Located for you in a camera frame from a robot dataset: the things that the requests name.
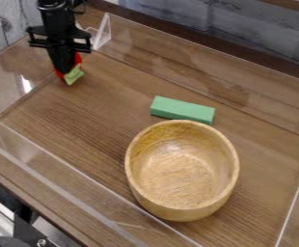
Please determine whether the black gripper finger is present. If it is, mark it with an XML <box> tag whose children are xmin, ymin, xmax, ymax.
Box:
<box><xmin>66</xmin><ymin>48</ymin><xmax>75</xmax><ymax>71</ymax></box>
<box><xmin>48</xmin><ymin>46</ymin><xmax>67</xmax><ymax>73</ymax></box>

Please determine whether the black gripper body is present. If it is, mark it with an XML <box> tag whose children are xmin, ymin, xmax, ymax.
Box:
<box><xmin>26</xmin><ymin>26</ymin><xmax>92</xmax><ymax>53</ymax></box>

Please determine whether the red plush strawberry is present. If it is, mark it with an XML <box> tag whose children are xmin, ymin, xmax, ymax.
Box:
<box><xmin>55</xmin><ymin>52</ymin><xmax>84</xmax><ymax>86</ymax></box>

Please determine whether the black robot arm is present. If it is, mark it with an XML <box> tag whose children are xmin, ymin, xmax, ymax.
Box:
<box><xmin>26</xmin><ymin>0</ymin><xmax>92</xmax><ymax>74</ymax></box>

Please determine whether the green foam block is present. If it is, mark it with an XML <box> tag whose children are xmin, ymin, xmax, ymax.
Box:
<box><xmin>150</xmin><ymin>96</ymin><xmax>215</xmax><ymax>125</ymax></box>

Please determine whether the wooden bowl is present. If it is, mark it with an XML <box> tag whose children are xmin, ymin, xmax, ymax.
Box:
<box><xmin>126</xmin><ymin>120</ymin><xmax>242</xmax><ymax>222</ymax></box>

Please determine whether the clear acrylic corner bracket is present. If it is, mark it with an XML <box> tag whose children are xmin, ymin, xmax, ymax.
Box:
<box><xmin>76</xmin><ymin>14</ymin><xmax>112</xmax><ymax>50</ymax></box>

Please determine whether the clear acrylic tray wall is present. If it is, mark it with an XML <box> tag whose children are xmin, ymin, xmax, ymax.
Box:
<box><xmin>0</xmin><ymin>122</ymin><xmax>203</xmax><ymax>247</ymax></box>

